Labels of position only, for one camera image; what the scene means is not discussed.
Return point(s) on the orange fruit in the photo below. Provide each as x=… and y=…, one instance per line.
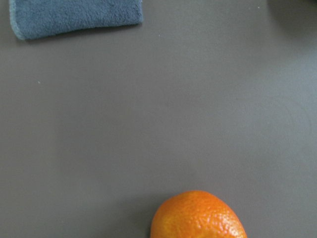
x=196, y=214

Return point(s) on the grey folded cloth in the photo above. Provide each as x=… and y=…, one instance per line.
x=34, y=19

